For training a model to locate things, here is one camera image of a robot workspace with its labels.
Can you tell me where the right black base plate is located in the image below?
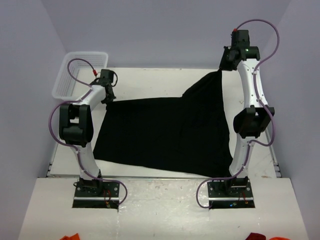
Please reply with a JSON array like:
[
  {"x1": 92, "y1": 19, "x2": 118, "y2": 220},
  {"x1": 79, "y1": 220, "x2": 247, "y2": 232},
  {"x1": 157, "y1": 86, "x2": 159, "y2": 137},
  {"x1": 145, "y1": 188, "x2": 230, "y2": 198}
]
[{"x1": 207, "y1": 177, "x2": 255, "y2": 209}]

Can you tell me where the white plastic basket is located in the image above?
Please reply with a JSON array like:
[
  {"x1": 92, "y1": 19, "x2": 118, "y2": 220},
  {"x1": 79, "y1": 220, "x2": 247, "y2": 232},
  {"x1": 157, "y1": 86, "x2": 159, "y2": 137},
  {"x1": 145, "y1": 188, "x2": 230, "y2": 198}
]
[{"x1": 51, "y1": 51, "x2": 109, "y2": 101}]

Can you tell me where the black t shirt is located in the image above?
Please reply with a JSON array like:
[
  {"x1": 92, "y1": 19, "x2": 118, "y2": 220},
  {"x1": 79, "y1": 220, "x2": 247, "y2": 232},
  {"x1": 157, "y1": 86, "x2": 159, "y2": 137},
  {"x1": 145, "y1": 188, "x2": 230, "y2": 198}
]
[{"x1": 93, "y1": 70, "x2": 233, "y2": 178}]

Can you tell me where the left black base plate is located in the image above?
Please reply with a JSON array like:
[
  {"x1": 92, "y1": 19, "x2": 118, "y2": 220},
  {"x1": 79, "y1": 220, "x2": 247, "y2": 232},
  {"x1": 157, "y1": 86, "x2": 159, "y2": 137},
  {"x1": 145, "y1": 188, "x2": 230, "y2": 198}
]
[{"x1": 72, "y1": 181, "x2": 120, "y2": 210}]

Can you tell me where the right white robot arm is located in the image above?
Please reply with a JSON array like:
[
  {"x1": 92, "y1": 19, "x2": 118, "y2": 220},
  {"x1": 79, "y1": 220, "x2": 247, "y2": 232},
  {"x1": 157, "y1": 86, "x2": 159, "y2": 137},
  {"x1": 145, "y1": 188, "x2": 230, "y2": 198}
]
[{"x1": 219, "y1": 28, "x2": 275, "y2": 197}]

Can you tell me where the orange cloth bottom left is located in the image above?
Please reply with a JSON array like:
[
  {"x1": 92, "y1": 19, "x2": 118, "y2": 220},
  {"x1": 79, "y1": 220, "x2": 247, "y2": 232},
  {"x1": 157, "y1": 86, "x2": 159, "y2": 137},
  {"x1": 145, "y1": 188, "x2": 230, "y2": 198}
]
[{"x1": 60, "y1": 233, "x2": 80, "y2": 240}]

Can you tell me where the orange cloth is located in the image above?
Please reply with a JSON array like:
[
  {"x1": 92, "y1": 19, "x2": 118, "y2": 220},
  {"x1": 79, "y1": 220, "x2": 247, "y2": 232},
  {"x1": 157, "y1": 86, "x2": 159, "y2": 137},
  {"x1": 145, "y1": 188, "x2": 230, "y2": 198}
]
[
  {"x1": 269, "y1": 236, "x2": 291, "y2": 240},
  {"x1": 60, "y1": 233, "x2": 80, "y2": 240}
]

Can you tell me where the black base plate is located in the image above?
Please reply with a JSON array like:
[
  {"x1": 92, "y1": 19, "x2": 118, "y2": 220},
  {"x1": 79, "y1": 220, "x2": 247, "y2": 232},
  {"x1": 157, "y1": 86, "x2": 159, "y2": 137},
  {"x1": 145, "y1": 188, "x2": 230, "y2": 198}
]
[
  {"x1": 207, "y1": 177, "x2": 255, "y2": 209},
  {"x1": 72, "y1": 181, "x2": 120, "y2": 210}
]

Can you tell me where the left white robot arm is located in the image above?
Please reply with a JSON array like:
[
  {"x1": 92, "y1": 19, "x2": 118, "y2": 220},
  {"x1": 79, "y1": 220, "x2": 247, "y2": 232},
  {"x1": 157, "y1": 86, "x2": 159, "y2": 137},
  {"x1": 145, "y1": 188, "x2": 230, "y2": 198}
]
[{"x1": 59, "y1": 69, "x2": 118, "y2": 197}]

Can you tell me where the dark red cloth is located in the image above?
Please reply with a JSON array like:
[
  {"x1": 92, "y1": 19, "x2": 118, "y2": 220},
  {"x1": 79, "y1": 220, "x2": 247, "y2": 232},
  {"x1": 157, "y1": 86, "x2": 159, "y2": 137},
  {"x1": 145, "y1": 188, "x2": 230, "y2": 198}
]
[{"x1": 245, "y1": 232, "x2": 267, "y2": 240}]

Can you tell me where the orange cloth bottom right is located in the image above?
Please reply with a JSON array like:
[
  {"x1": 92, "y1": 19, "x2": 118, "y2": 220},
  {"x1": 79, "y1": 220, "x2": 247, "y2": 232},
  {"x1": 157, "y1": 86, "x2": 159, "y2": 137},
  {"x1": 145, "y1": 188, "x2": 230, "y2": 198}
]
[{"x1": 269, "y1": 236, "x2": 291, "y2": 240}]

